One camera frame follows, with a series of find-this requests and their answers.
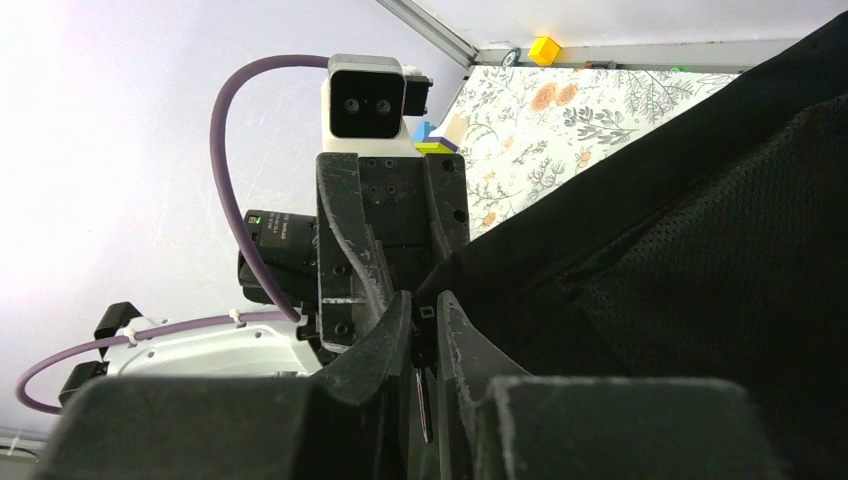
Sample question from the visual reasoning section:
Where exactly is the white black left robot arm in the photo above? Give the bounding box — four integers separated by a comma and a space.
58, 154, 469, 403

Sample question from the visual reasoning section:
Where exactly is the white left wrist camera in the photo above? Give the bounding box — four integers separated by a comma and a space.
321, 54, 433, 157

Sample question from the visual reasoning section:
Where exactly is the aluminium corner frame post left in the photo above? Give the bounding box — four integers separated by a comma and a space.
377, 0, 478, 67

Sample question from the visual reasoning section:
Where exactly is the yellow cube block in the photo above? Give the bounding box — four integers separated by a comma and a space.
527, 36, 562, 67

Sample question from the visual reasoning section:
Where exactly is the green purple toy block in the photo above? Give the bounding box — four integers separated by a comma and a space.
412, 120, 459, 154

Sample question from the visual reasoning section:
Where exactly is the floral patterned table mat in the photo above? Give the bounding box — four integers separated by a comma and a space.
446, 66, 735, 238

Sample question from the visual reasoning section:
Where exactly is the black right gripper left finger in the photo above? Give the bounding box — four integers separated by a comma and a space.
33, 291, 412, 479

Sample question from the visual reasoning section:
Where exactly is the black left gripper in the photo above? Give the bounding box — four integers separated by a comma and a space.
244, 153, 470, 354

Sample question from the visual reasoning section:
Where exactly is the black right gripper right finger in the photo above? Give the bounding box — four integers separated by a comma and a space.
436, 291, 786, 479

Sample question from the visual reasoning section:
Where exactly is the black zip-up jacket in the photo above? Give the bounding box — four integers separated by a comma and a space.
416, 15, 847, 479

